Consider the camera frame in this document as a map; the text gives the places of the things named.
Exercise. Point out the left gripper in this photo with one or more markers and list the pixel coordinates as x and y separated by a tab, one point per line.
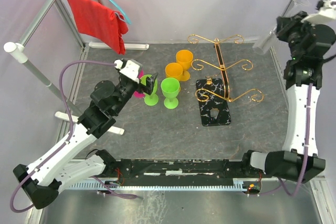
150	82

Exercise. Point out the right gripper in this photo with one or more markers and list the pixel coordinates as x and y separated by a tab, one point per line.
287	24

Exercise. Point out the clear champagne flute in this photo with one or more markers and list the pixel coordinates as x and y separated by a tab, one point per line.
263	44

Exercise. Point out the orange plastic goblet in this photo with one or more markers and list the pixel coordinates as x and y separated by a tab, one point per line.
174	70
184	58

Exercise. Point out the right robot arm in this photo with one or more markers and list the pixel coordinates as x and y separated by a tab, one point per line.
309	38

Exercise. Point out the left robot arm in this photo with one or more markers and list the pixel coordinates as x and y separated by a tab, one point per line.
45	178

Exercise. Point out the green plastic goblet left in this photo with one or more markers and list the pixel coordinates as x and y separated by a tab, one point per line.
150	100

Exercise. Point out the green plastic goblet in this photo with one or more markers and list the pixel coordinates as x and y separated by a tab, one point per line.
150	100
170	88

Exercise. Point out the green plastic goblet right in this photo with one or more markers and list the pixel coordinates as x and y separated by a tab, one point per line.
170	88

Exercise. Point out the orange plastic goblet front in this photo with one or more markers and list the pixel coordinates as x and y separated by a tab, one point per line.
174	70

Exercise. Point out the white stand foot front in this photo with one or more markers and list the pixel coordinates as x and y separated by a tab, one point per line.
65	117

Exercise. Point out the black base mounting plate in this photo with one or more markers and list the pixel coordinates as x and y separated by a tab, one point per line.
183	172

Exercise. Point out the red cloth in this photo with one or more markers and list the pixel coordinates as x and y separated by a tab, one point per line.
100	22

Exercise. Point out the grey clothes stand pole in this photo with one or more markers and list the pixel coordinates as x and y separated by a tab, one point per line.
16	50

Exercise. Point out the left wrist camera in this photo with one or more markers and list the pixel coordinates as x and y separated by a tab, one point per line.
129	68

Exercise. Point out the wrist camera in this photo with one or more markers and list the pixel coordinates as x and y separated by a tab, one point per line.
325	13
129	68

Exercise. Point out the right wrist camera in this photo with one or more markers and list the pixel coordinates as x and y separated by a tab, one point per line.
325	13

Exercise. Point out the white cable duct strip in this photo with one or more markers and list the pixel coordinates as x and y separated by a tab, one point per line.
238	185

